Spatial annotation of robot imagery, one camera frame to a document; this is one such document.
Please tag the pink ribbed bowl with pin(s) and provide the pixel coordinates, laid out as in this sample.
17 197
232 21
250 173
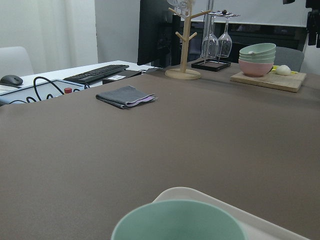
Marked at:
253 69

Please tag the black keyboard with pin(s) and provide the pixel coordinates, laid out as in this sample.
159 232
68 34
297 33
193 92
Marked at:
97 74

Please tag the teach pendant with red button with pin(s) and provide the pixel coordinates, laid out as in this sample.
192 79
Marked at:
43 89

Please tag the white garlic bulb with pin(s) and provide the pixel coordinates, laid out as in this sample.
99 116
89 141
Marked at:
283 70

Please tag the left wine glass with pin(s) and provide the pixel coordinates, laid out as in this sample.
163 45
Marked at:
210 44

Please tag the black computer mouse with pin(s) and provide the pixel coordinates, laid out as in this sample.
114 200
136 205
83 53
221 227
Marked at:
11 80

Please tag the wooden mug tree stand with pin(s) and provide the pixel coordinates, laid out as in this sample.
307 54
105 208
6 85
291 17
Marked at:
183 73

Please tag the grey chair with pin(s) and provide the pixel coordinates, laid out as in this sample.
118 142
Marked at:
292 58

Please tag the cream rabbit print tray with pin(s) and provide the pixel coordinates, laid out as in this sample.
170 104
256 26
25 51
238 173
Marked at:
255 227

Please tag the black computer monitor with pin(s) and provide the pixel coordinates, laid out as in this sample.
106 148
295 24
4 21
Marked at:
157 40

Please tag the small black box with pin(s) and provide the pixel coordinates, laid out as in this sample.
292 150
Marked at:
120 75

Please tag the wooden cutting board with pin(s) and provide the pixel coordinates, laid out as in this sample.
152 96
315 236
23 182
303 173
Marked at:
289 83

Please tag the right wine glass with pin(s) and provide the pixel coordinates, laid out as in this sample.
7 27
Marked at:
224 42

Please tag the black wine glass tray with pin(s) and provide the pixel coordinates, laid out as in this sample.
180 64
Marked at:
210 64

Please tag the stacked green bowls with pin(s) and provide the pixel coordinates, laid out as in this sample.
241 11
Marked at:
263 53

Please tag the folded grey cloth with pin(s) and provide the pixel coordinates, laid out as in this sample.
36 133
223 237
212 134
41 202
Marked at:
125 97

